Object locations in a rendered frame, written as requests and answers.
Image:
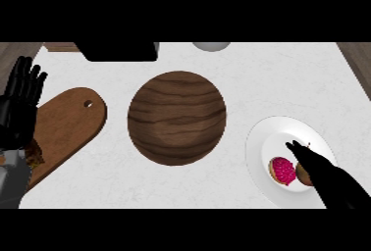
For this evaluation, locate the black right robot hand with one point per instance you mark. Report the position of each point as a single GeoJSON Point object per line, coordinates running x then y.
{"type": "Point", "coordinates": [333, 178]}

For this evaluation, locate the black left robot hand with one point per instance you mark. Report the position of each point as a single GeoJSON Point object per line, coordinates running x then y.
{"type": "Point", "coordinates": [17, 104]}

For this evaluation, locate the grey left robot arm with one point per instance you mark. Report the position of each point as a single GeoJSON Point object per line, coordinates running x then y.
{"type": "Point", "coordinates": [11, 178]}

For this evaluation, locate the white plate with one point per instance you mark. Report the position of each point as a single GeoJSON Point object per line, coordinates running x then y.
{"type": "Point", "coordinates": [271, 153]}

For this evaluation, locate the brown wooden bowl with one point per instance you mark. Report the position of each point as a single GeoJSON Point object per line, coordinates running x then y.
{"type": "Point", "coordinates": [176, 118]}

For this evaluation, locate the brown round fruit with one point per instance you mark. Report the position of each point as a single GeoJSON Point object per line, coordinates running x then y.
{"type": "Point", "coordinates": [303, 175]}

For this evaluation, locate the brown wooden cutting board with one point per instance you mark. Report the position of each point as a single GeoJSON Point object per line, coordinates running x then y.
{"type": "Point", "coordinates": [67, 130]}

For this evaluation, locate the brown food item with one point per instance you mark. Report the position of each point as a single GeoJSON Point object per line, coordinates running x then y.
{"type": "Point", "coordinates": [34, 155]}

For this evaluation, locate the black appliance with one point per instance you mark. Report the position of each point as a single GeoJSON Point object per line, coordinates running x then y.
{"type": "Point", "coordinates": [119, 51]}

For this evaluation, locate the pale grey round object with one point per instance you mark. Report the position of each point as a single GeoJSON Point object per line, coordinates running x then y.
{"type": "Point", "coordinates": [212, 46]}

